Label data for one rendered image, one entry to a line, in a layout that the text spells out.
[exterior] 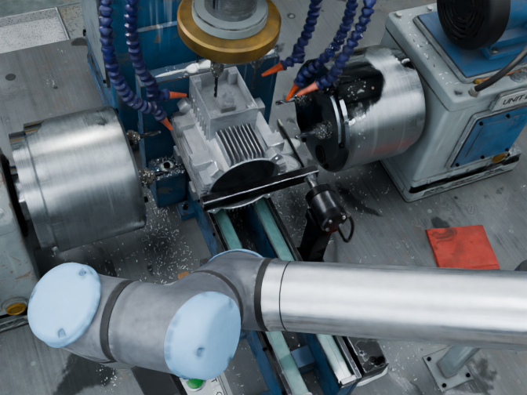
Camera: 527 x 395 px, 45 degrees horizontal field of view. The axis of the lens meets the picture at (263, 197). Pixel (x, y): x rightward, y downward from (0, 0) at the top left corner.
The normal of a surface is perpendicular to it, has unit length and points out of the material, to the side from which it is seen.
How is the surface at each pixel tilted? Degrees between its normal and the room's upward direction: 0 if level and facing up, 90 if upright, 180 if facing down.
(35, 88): 0
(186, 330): 28
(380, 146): 84
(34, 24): 0
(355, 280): 23
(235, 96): 0
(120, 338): 50
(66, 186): 39
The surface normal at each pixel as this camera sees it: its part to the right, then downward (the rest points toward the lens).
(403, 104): 0.36, 0.18
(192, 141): 0.11, -0.57
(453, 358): -0.92, 0.26
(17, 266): 0.39, 0.77
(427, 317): -0.35, 0.13
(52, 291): -0.36, -0.42
